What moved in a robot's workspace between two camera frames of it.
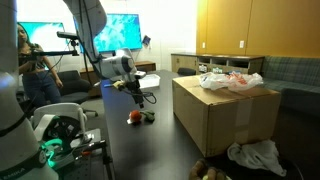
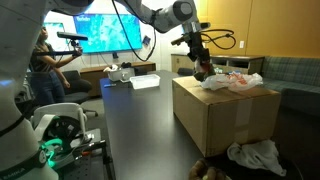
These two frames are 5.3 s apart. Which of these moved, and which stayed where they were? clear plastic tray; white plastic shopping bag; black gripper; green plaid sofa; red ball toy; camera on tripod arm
Moved: red ball toy; black gripper
Stayed: green plaid sofa; clear plastic tray; white plastic shopping bag; camera on tripod arm
